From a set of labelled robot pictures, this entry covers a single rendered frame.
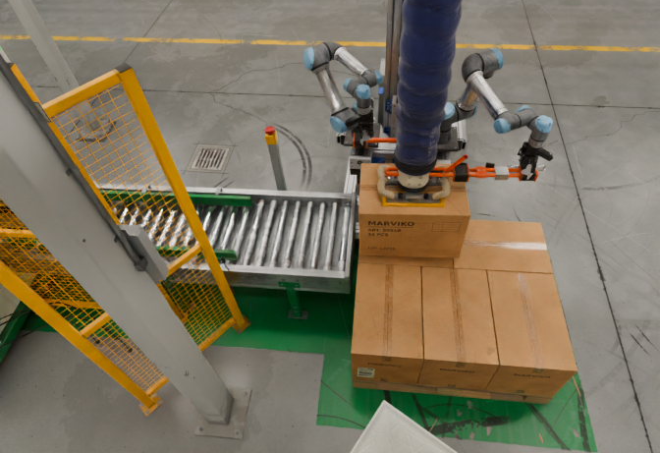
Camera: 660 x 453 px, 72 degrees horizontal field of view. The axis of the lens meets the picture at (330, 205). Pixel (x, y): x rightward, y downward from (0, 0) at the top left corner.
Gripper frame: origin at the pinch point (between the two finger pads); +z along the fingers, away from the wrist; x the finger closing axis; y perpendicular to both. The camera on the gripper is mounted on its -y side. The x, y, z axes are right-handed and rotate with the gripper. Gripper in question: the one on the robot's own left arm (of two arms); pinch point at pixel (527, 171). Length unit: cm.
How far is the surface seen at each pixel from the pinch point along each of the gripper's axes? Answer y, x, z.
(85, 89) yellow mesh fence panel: 186, 50, -85
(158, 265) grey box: 164, 89, -33
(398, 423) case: 69, 126, 18
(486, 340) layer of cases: 16, 68, 65
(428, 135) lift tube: 57, 9, -32
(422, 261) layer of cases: 48, 17, 67
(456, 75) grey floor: -11, -269, 125
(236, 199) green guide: 177, -24, 63
